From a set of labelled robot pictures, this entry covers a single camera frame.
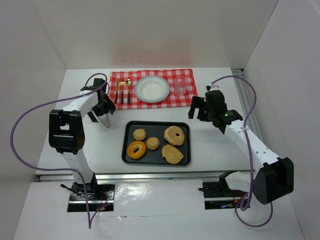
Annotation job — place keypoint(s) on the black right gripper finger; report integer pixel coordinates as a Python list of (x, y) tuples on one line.
[(196, 103), (202, 115)]

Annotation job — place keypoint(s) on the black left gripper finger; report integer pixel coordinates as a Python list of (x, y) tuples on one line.
[(109, 106), (92, 117)]

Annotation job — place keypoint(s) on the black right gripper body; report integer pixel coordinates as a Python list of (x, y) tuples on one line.
[(199, 110)]

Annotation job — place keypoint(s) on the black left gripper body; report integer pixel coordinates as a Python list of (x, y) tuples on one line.
[(101, 110)]

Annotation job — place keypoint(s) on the metal tongs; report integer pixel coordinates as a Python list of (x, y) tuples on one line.
[(104, 117)]

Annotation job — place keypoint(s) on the speckled bread slice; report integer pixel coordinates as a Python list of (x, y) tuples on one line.
[(171, 154)]

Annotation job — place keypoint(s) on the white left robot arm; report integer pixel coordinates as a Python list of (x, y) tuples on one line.
[(67, 134)]

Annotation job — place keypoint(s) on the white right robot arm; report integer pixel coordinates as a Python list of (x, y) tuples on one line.
[(271, 176)]

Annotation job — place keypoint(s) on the red white checkered cloth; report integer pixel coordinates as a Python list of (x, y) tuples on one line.
[(172, 101)]

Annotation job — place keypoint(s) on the clear plastic cup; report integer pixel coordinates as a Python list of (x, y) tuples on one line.
[(180, 85)]

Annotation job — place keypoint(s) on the pale bagel with hole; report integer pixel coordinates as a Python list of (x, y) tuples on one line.
[(174, 135)]

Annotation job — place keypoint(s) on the small round bun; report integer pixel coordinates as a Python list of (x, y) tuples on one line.
[(152, 143), (139, 134)]

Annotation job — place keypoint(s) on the white paper plate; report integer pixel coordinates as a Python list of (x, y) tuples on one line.
[(151, 89)]

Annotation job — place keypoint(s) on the orange glazed donut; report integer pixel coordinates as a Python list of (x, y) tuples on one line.
[(136, 150)]

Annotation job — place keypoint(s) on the black baking tray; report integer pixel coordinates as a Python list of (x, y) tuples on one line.
[(155, 129)]

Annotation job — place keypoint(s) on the white cover board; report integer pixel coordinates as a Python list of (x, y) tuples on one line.
[(158, 198)]

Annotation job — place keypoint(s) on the gold knife black handle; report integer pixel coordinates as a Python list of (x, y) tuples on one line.
[(116, 91)]

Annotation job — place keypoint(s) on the gold fork black handle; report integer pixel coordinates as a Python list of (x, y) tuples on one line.
[(122, 84)]

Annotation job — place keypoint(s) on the metal base rail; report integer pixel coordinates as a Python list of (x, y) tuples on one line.
[(53, 197)]

